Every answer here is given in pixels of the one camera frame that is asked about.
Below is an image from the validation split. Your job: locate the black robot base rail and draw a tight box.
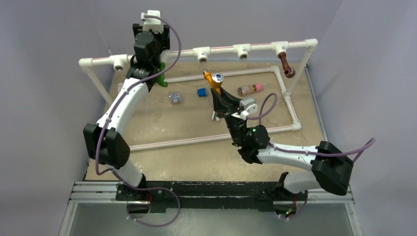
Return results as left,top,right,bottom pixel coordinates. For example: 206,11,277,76
116,180,307,214

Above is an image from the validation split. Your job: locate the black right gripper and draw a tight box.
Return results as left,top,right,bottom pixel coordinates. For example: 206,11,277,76
210,87,245,148

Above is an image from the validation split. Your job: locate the pink capped small bottle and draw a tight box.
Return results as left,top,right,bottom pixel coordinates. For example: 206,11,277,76
237,83,263,96

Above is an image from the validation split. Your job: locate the blue cube block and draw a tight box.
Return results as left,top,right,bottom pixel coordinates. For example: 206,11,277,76
197,88,208,97

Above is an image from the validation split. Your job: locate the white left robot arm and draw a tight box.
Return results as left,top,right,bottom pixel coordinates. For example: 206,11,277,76
83,24,171,201

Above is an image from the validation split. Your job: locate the orange water faucet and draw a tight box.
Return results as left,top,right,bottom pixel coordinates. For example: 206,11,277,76
203,70,224,96

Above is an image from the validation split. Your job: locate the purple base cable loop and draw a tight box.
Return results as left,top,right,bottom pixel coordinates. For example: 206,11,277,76
126,190,182,228

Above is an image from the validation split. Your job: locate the white plastic clip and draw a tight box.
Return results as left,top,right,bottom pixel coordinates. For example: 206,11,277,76
211,111,220,122

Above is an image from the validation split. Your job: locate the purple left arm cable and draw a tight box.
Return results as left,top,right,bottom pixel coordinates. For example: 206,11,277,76
94,14,182,190

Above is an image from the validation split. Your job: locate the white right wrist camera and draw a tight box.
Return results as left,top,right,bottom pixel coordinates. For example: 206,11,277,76
232,97,258,120

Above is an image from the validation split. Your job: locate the small grey blue box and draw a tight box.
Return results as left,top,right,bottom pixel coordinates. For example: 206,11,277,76
169,92,181,104

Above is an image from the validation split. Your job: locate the brown water faucet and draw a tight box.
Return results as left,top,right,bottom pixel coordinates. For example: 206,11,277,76
277,52,296,78

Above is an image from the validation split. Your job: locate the green water faucet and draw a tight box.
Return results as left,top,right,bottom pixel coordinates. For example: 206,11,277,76
156,62,168,88

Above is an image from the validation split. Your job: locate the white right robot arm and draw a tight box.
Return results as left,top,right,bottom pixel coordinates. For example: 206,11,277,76
210,88,354,200

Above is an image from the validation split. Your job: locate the white PVC pipe frame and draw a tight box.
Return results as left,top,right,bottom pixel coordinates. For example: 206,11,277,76
79,38,318,152

